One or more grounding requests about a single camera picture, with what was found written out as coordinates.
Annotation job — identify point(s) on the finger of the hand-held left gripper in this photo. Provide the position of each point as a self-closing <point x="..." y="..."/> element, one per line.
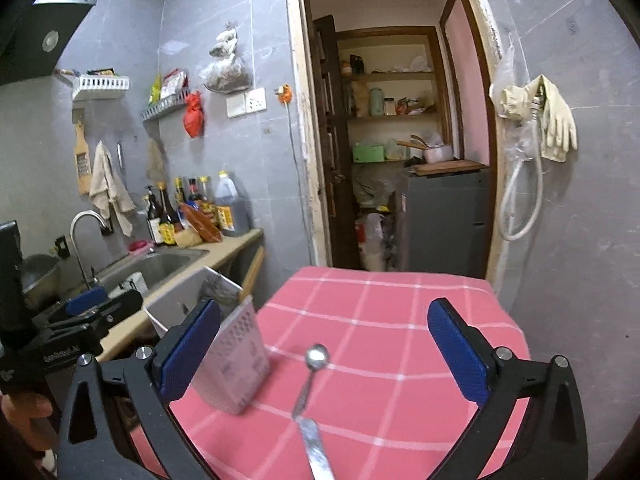
<point x="85" y="302"/>
<point x="122" y="306"/>

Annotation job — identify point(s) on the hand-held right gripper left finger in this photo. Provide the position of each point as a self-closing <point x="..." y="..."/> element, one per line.
<point x="192" y="350"/>

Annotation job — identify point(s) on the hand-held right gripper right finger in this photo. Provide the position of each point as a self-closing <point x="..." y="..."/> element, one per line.
<point x="457" y="355"/>

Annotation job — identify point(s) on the white perforated utensil basket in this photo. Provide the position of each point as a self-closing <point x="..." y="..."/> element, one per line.
<point x="240" y="360"/>

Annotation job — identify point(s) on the small steel spoon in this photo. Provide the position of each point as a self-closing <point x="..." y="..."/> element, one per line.
<point x="317" y="357"/>

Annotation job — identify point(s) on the steel table knife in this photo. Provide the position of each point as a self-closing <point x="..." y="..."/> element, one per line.
<point x="314" y="447"/>

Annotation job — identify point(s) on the person's left hand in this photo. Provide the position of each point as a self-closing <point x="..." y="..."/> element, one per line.
<point x="25" y="410"/>

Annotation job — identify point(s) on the white plastic bin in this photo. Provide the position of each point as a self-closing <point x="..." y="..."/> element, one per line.
<point x="175" y="300"/>

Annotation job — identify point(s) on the steel sink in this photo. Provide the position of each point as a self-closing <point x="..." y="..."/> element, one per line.
<point x="160" y="265"/>

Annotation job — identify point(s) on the red dish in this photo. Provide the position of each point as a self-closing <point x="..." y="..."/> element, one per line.
<point x="141" y="247"/>

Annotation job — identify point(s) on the chrome faucet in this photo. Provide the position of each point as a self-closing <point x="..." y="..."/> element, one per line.
<point x="76" y="240"/>

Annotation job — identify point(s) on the pink checkered tablecloth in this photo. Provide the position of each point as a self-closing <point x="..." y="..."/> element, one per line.
<point x="390" y="340"/>

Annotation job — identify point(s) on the dark pump bottle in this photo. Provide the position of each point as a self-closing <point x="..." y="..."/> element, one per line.
<point x="152" y="217"/>

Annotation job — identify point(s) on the dark sauce bottle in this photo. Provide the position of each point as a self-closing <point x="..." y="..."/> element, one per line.
<point x="167" y="217"/>

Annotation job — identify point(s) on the brown snack bag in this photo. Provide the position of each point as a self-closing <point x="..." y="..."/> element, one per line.
<point x="200" y="221"/>

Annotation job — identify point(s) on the beige dish towel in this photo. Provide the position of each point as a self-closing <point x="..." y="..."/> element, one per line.
<point x="112" y="185"/>

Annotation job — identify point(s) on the grey refrigerator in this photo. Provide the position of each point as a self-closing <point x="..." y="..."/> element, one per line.
<point x="442" y="220"/>

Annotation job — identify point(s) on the wooden grater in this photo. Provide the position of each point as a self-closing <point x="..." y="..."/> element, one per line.
<point x="82" y="160"/>

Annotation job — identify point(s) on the white plastic bags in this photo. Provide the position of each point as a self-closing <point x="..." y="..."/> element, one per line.
<point x="372" y="240"/>

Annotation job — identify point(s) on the large dark liquid jug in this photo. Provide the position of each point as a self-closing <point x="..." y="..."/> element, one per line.
<point x="232" y="205"/>

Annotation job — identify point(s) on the wooden cutting board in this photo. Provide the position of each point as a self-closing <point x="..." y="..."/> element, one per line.
<point x="450" y="166"/>

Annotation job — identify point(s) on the metal pot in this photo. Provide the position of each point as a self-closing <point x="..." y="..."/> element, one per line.
<point x="437" y="152"/>

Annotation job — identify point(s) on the red bag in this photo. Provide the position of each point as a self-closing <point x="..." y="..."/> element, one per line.
<point x="194" y="115"/>

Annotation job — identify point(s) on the green box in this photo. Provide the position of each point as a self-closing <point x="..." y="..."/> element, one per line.
<point x="369" y="152"/>

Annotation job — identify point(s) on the snack packets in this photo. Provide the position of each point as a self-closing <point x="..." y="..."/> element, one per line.
<point x="170" y="82"/>

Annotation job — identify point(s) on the dark wooden door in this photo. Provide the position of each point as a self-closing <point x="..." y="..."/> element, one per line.
<point x="335" y="135"/>

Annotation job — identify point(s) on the cream rubber glove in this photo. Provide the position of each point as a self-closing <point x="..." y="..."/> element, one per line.
<point x="515" y="102"/>
<point x="557" y="120"/>

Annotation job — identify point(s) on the hanging clear plastic bag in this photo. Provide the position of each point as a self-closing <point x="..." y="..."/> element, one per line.
<point x="225" y="70"/>

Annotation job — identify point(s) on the green canister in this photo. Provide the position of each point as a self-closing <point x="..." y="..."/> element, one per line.
<point x="376" y="101"/>

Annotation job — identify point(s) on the black range hood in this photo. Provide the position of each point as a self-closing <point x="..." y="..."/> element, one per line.
<point x="30" y="35"/>

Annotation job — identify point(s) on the wooden shelf unit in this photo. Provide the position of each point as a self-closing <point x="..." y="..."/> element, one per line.
<point x="395" y="75"/>

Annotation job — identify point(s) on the metal wall shelf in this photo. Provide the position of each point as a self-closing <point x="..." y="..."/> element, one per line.
<point x="165" y="106"/>

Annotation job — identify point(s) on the white wall rack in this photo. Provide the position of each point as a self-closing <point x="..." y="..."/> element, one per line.
<point x="100" y="86"/>

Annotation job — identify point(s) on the white wall socket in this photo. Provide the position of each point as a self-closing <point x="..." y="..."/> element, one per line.
<point x="246" y="102"/>

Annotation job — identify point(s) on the wooden door frame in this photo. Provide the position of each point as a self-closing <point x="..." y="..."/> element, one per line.
<point x="300" y="110"/>

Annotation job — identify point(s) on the orange wall hook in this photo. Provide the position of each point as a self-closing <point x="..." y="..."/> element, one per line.
<point x="284" y="92"/>

